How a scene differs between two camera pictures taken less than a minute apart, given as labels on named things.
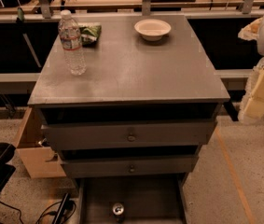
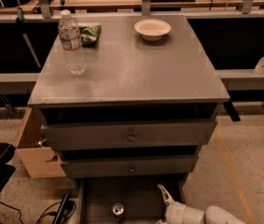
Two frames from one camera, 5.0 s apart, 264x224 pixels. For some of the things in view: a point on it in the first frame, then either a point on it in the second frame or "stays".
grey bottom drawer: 146,200 stays
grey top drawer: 129,134 stays
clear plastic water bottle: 69,34 stays
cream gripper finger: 263,90 → 177,213
